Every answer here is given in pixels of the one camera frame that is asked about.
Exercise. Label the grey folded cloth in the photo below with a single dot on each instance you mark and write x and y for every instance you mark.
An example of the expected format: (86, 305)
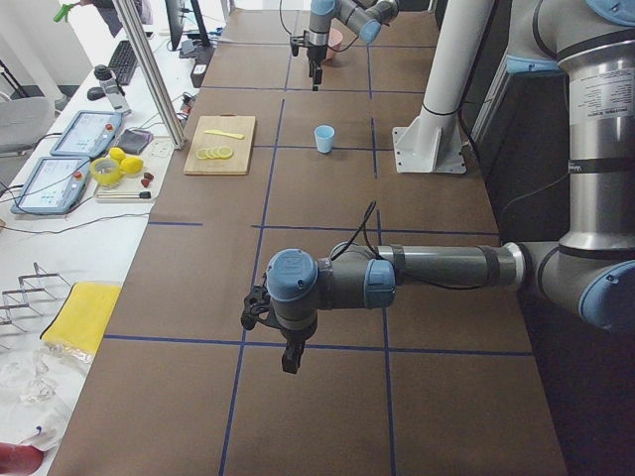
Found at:
(134, 141)

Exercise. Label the yellow cloth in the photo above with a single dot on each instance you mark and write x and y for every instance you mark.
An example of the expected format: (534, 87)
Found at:
(81, 321)

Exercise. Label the aluminium frame post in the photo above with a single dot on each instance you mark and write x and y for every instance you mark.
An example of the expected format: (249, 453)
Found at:
(133, 28)

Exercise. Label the clear water bottle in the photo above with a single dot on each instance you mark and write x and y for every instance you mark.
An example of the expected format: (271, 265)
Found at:
(112, 89)

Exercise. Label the black keyboard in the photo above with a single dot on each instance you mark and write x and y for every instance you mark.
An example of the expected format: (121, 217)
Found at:
(123, 62)

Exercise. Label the wooden cutting board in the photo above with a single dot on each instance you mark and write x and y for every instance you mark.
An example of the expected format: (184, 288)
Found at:
(239, 164)

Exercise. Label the black monitor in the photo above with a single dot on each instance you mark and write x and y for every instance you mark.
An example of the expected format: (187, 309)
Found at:
(176, 11)

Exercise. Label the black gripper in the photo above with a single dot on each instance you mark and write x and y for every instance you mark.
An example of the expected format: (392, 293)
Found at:
(296, 339)
(315, 54)

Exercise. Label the blue plastic cup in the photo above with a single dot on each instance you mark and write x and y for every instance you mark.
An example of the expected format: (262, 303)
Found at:
(324, 137)

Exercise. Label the pink bowl of ice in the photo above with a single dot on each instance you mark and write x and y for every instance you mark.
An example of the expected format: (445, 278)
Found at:
(335, 39)

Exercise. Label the whole yellow lemon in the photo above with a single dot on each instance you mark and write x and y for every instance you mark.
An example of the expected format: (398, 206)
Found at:
(117, 154)
(131, 165)

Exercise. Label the lower teach pendant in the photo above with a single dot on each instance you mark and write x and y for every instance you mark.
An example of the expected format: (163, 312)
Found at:
(54, 187)

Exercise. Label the yellow plastic knife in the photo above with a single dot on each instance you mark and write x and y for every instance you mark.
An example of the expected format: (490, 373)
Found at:
(221, 133)

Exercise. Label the lemon slices row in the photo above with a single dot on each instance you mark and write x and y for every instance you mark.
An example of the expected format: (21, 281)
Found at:
(214, 153)

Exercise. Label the spare strawberries on tray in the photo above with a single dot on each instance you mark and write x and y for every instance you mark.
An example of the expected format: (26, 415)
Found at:
(146, 180)

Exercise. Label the white pole with base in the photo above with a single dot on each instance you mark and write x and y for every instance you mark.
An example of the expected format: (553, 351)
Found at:
(431, 144)

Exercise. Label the upper teach pendant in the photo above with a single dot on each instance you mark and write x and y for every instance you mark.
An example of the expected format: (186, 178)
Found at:
(89, 134)

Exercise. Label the teach pendant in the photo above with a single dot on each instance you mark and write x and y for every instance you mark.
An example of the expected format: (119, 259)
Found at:
(89, 134)
(54, 187)

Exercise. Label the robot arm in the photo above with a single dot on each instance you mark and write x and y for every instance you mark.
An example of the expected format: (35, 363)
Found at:
(363, 18)
(589, 271)

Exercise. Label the yellow tape roll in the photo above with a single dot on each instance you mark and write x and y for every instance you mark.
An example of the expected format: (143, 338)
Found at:
(106, 171)

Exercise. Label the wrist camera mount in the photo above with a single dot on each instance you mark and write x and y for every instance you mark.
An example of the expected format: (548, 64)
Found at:
(256, 309)
(299, 41)

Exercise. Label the wire dish rack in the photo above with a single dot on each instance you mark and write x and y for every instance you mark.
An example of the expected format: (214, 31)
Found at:
(33, 299)

